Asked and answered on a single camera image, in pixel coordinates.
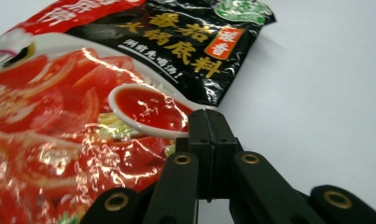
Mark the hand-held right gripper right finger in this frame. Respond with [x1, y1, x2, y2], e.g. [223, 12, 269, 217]
[207, 109, 244, 201]

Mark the red and black sauce packet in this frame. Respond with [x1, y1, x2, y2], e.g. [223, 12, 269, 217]
[0, 0, 277, 224]

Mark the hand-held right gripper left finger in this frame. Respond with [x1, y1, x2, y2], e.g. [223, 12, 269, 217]
[175, 109, 213, 200]

